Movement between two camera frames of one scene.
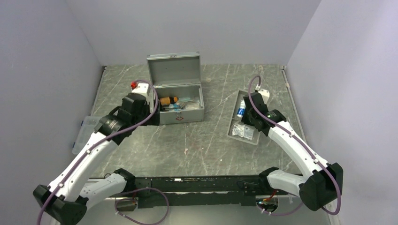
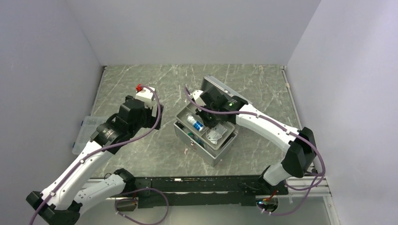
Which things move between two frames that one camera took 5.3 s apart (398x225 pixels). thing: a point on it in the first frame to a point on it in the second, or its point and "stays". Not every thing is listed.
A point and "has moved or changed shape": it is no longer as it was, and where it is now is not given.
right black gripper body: (247, 118) to (210, 119)
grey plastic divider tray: (235, 120) to (190, 109)
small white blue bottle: (241, 109) has moved or changed shape
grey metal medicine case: (177, 77) to (213, 157)
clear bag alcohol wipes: (243, 131) to (216, 133)
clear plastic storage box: (86, 130) stays
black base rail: (229, 190) stays
